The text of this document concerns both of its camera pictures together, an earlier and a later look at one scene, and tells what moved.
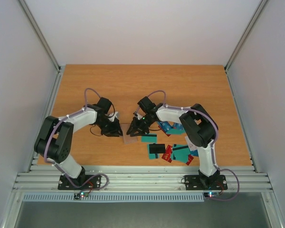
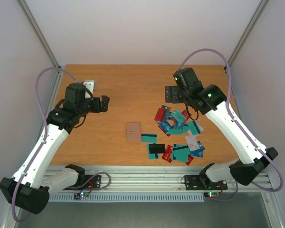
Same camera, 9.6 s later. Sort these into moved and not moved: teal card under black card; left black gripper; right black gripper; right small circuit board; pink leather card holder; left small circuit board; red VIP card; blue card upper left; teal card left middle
Moved: right black gripper; pink leather card holder; left black gripper
Not moved: blue card upper left; right small circuit board; left small circuit board; teal card under black card; red VIP card; teal card left middle
